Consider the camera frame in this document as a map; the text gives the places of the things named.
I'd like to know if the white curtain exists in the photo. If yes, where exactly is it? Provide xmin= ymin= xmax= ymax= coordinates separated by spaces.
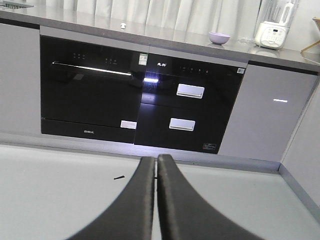
xmin=32 ymin=0 xmax=320 ymax=36

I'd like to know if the lilac plastic bowl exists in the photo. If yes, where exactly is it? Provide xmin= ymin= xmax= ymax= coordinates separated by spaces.
xmin=208 ymin=32 xmax=230 ymax=45

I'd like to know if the grey cabinet door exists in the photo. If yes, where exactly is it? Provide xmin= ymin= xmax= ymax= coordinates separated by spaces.
xmin=218 ymin=63 xmax=318 ymax=162

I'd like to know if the wooden rack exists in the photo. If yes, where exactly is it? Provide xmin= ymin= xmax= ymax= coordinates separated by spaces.
xmin=300 ymin=16 xmax=320 ymax=58

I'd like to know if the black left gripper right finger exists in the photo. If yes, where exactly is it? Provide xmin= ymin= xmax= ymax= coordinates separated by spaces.
xmin=157 ymin=154 xmax=260 ymax=240

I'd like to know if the white blender appliance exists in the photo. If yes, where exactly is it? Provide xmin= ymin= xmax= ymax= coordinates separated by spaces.
xmin=254 ymin=0 xmax=299 ymax=50

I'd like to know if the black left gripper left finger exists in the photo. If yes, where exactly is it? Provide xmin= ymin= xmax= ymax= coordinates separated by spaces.
xmin=69 ymin=156 xmax=155 ymax=240

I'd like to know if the clear plastic wrap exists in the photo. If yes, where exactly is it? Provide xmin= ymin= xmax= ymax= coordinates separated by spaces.
xmin=237 ymin=37 xmax=255 ymax=45

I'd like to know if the black disinfection cabinet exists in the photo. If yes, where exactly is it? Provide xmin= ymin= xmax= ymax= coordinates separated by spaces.
xmin=134 ymin=53 xmax=245 ymax=154

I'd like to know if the black tape strip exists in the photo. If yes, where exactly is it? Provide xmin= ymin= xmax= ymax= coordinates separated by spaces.
xmin=113 ymin=175 xmax=125 ymax=180

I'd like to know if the black built-in dishwasher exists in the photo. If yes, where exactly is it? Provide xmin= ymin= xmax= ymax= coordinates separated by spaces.
xmin=40 ymin=36 xmax=146 ymax=143

